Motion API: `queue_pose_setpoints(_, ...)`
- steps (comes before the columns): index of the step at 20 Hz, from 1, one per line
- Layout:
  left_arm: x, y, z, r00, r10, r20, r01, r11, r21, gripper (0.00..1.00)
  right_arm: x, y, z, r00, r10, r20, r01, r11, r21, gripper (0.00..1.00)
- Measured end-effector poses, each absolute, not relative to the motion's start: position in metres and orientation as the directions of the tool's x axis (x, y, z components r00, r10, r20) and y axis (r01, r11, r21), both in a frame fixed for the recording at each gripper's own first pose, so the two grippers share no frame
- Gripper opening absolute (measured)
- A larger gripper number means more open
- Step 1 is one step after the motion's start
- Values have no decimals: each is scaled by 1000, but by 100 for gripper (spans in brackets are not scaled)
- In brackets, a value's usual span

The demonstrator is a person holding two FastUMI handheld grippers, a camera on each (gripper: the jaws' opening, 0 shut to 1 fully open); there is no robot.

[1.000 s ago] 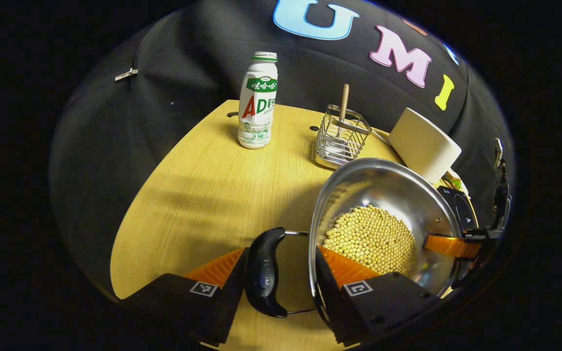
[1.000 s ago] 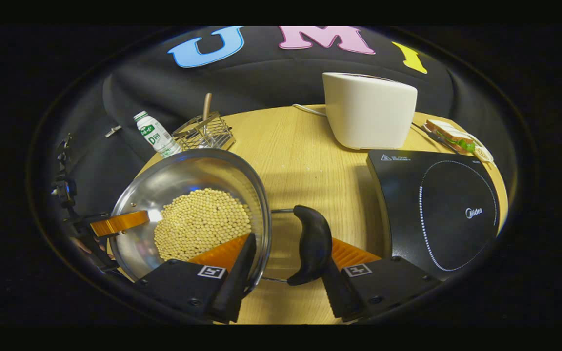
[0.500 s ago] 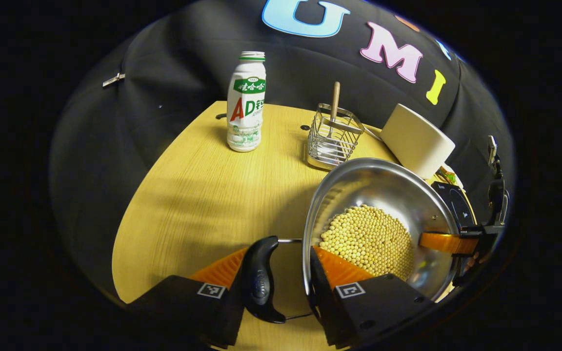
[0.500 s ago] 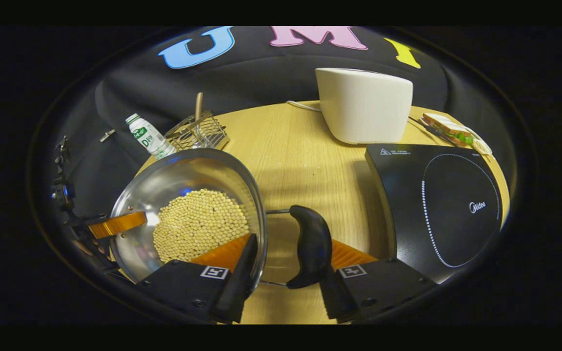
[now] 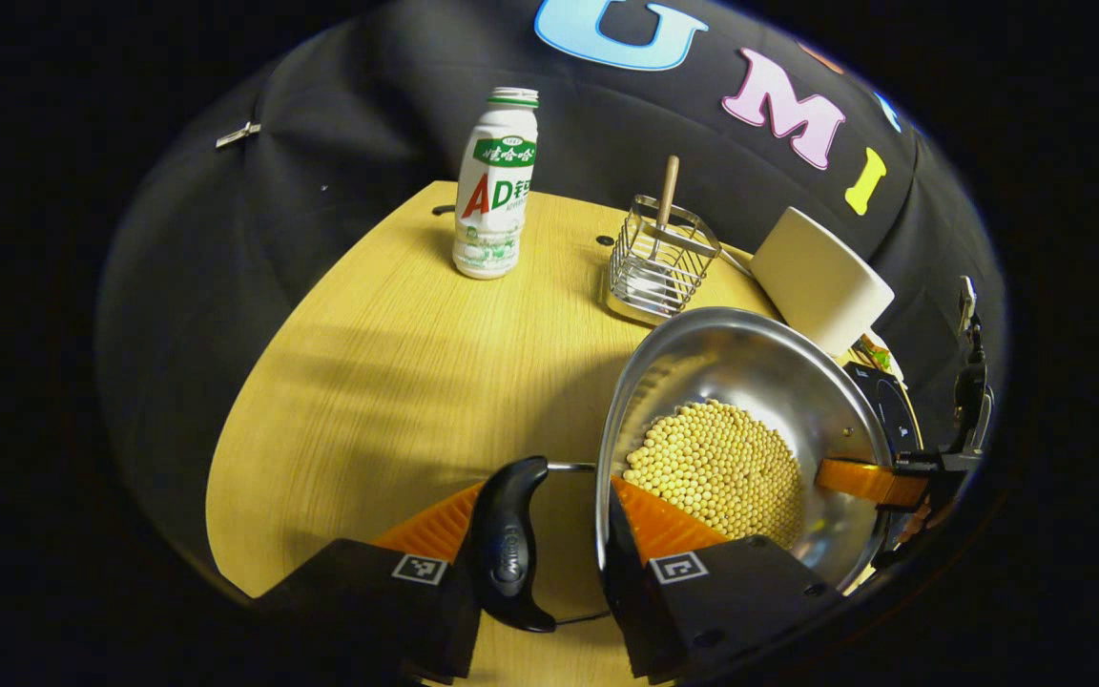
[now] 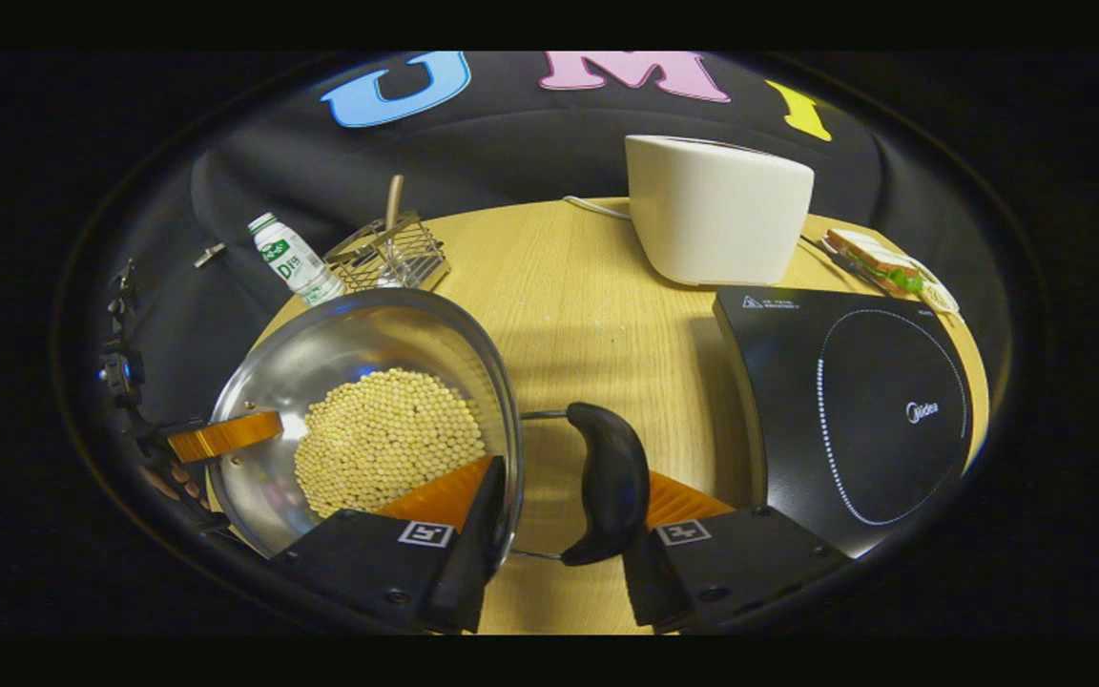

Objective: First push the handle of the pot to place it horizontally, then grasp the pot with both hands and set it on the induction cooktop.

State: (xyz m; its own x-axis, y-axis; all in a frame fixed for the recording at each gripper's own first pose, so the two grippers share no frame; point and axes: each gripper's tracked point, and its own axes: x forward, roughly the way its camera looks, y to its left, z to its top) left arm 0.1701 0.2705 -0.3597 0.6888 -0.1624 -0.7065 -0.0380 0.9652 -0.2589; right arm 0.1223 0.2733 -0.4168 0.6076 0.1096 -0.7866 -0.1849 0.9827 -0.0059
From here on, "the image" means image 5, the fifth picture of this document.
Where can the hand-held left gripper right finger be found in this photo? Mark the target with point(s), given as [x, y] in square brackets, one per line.
[626, 592]

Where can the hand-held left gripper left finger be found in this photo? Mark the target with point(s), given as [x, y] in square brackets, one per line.
[368, 601]

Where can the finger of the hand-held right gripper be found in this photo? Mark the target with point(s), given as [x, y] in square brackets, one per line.
[869, 482]

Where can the black induction cooktop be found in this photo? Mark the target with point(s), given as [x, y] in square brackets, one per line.
[893, 405]

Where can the sandwich with lettuce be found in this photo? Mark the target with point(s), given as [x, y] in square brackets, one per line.
[879, 355]

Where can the pile of yellow soybeans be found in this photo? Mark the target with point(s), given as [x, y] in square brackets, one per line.
[716, 472]

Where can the white green-label drink bottle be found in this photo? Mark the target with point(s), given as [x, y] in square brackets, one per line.
[497, 191]

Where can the black backdrop cloth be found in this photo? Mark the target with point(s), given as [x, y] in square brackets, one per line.
[340, 124]

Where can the metal backdrop clip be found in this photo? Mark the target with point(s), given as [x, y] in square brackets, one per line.
[238, 135]

